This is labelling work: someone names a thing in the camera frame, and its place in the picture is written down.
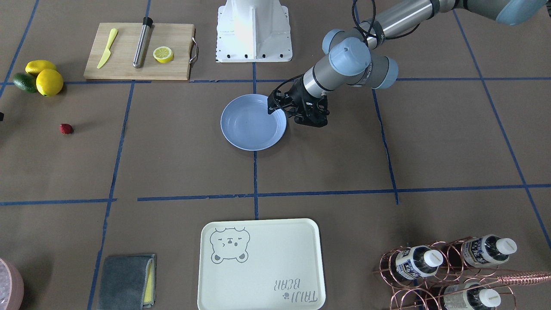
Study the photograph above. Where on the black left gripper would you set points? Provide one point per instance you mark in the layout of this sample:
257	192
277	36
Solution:
294	96

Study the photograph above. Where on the blue round plate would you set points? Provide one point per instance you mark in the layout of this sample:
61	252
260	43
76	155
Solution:
246	124

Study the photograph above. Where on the red strawberry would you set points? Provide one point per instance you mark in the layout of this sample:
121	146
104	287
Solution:
66	129

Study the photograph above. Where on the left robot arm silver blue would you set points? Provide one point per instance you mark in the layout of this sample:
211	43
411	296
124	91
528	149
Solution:
349	57

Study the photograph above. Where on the lemon half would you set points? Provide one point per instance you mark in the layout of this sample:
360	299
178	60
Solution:
163	54

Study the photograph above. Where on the cream bear tray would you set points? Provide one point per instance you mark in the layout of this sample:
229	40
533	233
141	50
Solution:
261	265

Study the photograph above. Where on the yellow plastic knife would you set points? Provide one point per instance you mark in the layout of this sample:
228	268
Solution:
107	50

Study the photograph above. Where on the tea bottle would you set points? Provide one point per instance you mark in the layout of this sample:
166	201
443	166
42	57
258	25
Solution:
487	251
470	296
416	262

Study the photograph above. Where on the yellow lemon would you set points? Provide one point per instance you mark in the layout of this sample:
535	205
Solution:
39	65
49	82

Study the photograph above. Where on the grey folded cloth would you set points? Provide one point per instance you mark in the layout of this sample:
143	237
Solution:
128	282

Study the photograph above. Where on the green avocado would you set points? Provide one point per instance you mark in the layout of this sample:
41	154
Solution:
25	82

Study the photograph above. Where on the tea bottle rear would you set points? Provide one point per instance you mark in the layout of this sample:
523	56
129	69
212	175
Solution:
487	251

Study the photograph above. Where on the tea bottle front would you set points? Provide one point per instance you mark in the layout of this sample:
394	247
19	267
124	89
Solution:
470	296

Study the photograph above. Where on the pink bowl with ice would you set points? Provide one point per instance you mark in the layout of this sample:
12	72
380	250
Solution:
11	286

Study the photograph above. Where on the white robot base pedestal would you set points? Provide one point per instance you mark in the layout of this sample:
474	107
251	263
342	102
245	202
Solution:
253	31

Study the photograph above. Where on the copper wire bottle rack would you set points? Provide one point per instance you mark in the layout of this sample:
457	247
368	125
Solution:
425	293

